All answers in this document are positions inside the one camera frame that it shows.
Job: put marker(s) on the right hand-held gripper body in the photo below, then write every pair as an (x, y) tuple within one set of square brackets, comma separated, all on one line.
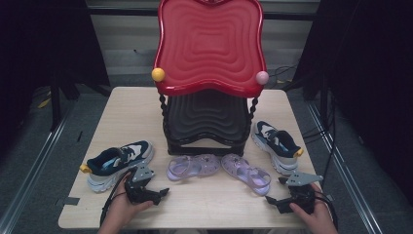
[(303, 195)]

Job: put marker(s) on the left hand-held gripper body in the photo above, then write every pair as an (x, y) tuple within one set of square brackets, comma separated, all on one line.
[(142, 191)]

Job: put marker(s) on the translucent purple sandal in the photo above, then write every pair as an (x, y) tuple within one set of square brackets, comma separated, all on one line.
[(243, 170), (191, 165)]

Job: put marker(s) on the navy and white sneaker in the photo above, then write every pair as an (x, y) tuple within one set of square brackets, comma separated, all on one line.
[(279, 143), (130, 152)]

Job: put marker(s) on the red and black shoe rack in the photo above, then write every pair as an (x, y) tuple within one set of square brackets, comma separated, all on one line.
[(211, 48)]

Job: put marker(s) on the person's right hand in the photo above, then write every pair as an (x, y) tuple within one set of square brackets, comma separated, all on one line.
[(319, 214)]

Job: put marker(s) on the person's left hand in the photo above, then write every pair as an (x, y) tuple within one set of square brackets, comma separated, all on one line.
[(121, 208)]

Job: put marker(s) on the black metal stand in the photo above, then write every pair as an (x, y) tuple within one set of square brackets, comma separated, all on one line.
[(323, 104), (55, 107)]

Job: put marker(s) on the yellow item on floor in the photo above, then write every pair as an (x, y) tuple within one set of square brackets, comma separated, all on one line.
[(44, 103)]

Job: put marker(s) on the black curtain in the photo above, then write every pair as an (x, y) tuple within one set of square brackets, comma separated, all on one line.
[(373, 65), (39, 39)]

